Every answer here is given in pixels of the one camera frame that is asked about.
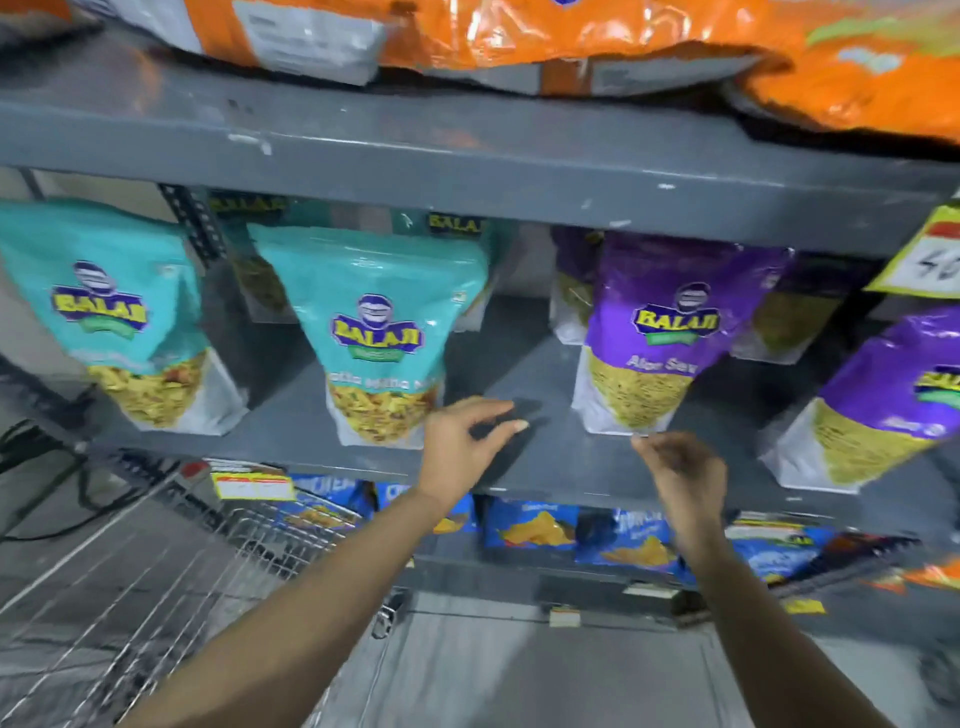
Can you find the person's left hand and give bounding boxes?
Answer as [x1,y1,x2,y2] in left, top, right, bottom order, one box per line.
[414,396,531,513]

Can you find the person's right hand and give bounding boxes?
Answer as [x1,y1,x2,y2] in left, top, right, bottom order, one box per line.
[631,431,729,556]

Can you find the person's right forearm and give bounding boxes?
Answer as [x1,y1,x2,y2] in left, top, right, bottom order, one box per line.
[678,541,895,728]

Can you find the person's left forearm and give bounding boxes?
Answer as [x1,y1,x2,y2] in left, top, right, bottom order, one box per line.
[118,487,456,728]

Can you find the row of blue snack packets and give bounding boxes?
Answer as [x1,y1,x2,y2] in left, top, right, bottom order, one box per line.
[279,473,920,588]

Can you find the purple snack packet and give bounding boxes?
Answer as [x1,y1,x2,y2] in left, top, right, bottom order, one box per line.
[756,303,960,495]
[730,253,880,367]
[570,231,794,438]
[549,226,606,347]

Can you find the teal snack packet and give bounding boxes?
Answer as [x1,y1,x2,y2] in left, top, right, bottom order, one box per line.
[249,223,493,451]
[390,209,520,334]
[207,190,303,325]
[0,198,249,438]

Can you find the yellow price label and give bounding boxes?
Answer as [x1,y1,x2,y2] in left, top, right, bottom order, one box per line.
[210,467,297,502]
[864,201,960,300]

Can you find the grey metal shelf rack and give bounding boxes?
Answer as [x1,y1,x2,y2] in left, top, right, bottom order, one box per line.
[0,26,960,631]

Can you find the small orange packet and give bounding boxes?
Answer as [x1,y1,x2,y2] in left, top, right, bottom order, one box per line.
[862,558,960,595]

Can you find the orange and white snack bag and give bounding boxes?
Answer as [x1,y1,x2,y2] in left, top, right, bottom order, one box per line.
[71,0,423,87]

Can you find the wire shopping cart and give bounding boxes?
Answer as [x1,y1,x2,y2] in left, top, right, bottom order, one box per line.
[0,456,400,728]

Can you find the black cables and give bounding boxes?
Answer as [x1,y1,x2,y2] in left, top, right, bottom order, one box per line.
[0,418,147,544]

